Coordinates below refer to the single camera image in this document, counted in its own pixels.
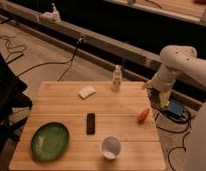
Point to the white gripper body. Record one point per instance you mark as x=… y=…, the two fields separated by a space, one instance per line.
x=164 y=79

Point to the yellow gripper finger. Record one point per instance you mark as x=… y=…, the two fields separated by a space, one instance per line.
x=164 y=97
x=147 y=85

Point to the white sponge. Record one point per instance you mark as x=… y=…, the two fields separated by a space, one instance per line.
x=86 y=92

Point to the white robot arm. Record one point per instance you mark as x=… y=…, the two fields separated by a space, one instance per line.
x=183 y=59

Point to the white ceramic cup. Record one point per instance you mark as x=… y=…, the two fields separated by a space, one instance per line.
x=110 y=147

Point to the blue box on floor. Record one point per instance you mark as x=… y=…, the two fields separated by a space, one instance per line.
x=175 y=108

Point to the orange carrot toy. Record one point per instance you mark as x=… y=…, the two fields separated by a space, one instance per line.
x=143 y=115

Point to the clear small bottle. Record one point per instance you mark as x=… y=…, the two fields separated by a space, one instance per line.
x=117 y=78

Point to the black rectangular remote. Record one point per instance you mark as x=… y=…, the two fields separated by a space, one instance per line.
x=90 y=124

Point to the green plate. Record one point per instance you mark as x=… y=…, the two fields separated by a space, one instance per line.
x=49 y=141

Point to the white spray bottle background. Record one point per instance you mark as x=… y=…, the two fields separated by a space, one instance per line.
x=54 y=15

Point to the long metal rail beam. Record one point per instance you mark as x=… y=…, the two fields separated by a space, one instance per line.
x=111 y=30

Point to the black chair frame left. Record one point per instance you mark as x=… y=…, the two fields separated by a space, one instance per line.
x=11 y=96

